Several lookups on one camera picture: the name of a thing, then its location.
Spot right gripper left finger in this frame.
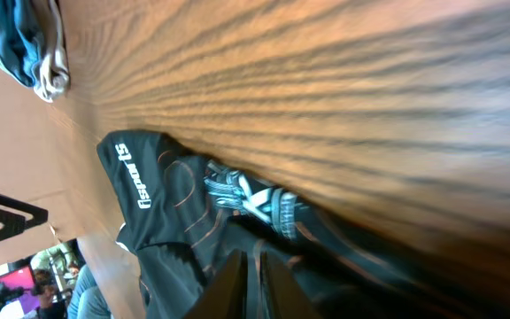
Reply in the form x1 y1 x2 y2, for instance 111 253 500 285
184 250 248 319

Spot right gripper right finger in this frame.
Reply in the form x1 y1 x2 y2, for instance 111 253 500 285
261 253 321 319

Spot black printed cycling jersey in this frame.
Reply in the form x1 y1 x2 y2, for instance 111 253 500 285
97 130 510 318

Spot pink monitor screen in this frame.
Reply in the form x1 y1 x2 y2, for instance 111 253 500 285
0 266 40 318

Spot person in background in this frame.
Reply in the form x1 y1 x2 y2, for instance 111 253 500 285
36 265 113 319

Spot folded white cloth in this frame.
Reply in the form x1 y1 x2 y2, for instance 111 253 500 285
32 0 70 103

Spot folded blue denim jeans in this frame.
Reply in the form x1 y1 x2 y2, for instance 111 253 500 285
0 0 46 88

